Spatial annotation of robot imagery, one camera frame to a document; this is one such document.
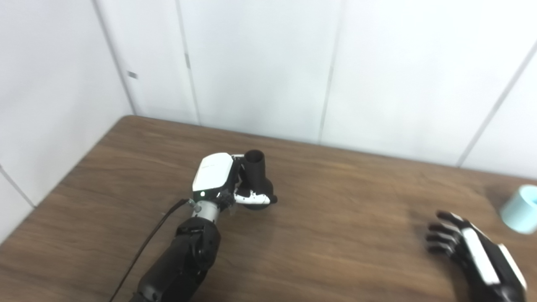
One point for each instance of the black nozzle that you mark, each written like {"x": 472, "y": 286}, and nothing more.
{"x": 256, "y": 176}

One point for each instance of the light blue cup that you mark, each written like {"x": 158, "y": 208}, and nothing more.
{"x": 520, "y": 209}

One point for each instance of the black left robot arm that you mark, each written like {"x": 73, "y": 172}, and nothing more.
{"x": 180, "y": 260}

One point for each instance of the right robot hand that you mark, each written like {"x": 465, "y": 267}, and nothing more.
{"x": 482, "y": 256}

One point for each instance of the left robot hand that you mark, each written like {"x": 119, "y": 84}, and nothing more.
{"x": 212, "y": 174}

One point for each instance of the grey wall label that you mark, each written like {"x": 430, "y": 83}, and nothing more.
{"x": 132, "y": 75}

